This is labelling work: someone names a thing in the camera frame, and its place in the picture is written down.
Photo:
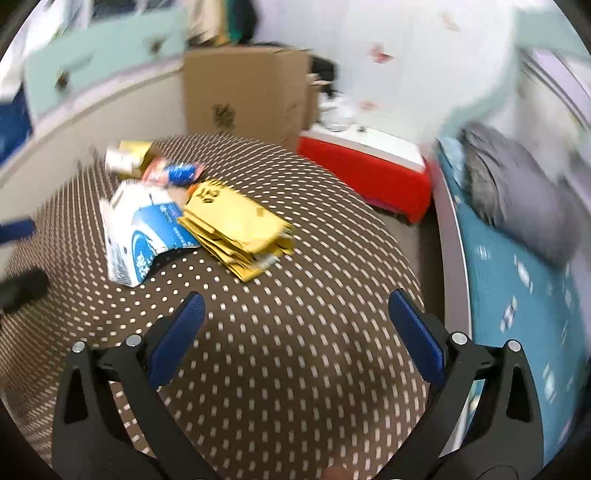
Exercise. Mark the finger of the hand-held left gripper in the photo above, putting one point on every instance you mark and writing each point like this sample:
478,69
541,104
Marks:
23,288
16,232

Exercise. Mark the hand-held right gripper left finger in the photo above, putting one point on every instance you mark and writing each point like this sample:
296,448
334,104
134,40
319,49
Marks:
178,341

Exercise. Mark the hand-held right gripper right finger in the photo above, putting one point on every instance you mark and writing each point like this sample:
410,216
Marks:
415,341

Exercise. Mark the blue white carton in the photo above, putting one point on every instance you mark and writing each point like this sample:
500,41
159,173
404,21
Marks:
138,240

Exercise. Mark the yellow paper bag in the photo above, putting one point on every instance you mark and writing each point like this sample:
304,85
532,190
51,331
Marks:
235,221

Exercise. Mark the yellow white box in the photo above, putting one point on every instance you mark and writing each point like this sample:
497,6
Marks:
127,157

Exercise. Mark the blue red wrapper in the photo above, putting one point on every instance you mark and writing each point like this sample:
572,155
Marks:
178,173

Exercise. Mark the person's right hand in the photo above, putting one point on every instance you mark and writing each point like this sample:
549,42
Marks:
334,472

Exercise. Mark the teal candy print bedsheet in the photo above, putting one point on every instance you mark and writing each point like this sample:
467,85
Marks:
508,314

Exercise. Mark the brown polka dot tablecloth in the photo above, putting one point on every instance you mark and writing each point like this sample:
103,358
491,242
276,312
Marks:
277,346

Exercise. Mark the blue bag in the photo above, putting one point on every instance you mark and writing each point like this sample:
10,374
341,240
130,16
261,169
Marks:
14,124

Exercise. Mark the beige cabinet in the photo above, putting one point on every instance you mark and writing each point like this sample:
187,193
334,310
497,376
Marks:
115,110

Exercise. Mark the pine cone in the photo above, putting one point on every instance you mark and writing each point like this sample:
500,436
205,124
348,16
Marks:
60,81
155,46

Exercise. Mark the red bench with white top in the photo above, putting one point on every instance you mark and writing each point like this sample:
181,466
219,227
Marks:
369,170

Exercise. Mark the grey quilt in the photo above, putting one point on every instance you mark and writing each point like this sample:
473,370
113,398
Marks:
521,194

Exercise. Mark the light blue plaid pillow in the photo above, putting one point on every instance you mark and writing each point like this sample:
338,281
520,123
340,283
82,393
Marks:
451,145

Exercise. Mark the faded pink butterfly sticker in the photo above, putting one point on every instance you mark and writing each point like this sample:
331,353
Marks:
367,105

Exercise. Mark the white plastic bag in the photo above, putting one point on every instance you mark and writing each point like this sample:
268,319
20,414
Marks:
339,110

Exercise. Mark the small cardboard box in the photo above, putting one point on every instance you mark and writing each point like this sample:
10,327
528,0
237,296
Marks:
313,106

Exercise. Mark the large cardboard box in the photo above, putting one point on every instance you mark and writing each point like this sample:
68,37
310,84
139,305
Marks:
244,87

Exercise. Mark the white wardrobe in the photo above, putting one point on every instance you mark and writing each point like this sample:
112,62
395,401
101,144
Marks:
415,69

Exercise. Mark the cream jacket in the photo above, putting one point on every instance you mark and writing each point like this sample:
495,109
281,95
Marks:
203,18

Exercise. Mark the black clothing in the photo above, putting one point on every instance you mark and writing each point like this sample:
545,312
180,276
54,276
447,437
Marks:
323,69

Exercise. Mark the green garment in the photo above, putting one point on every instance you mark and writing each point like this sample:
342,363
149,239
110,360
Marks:
233,18

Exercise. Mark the black coat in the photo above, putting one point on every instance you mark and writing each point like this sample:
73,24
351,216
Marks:
248,18

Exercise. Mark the pale butterfly sticker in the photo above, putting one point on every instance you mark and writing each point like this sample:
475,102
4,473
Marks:
450,21

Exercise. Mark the light blue bunk bed frame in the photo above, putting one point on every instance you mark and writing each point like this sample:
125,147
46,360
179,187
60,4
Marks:
535,27

